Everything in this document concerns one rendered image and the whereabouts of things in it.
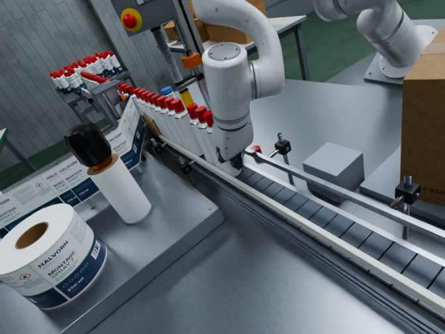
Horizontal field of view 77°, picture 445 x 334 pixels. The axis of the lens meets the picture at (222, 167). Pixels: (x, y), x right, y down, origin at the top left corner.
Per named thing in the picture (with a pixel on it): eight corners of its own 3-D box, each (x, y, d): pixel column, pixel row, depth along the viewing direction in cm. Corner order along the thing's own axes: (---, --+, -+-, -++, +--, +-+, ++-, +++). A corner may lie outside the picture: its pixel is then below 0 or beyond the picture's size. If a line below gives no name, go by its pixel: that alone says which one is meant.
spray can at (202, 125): (213, 168, 88) (188, 111, 77) (226, 160, 90) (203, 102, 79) (222, 174, 84) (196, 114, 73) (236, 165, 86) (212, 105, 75)
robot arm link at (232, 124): (234, 90, 65) (234, 100, 68) (203, 109, 62) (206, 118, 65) (259, 106, 61) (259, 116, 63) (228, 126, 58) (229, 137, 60)
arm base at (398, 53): (372, 79, 108) (345, 55, 98) (392, 30, 107) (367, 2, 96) (426, 79, 92) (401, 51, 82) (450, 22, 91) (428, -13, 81)
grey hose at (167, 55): (173, 86, 104) (147, 27, 92) (181, 82, 105) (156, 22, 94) (178, 87, 101) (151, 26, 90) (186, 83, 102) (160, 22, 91)
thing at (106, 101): (120, 142, 131) (87, 91, 117) (144, 128, 135) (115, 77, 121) (129, 150, 120) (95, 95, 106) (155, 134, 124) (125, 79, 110)
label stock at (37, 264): (54, 323, 61) (4, 288, 53) (21, 291, 73) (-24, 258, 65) (121, 250, 73) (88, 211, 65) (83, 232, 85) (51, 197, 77)
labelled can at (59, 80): (61, 92, 300) (48, 73, 289) (108, 68, 319) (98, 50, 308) (66, 97, 265) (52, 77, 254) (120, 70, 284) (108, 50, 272)
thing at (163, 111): (176, 148, 108) (151, 100, 97) (187, 141, 109) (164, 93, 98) (182, 152, 104) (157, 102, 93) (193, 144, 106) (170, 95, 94)
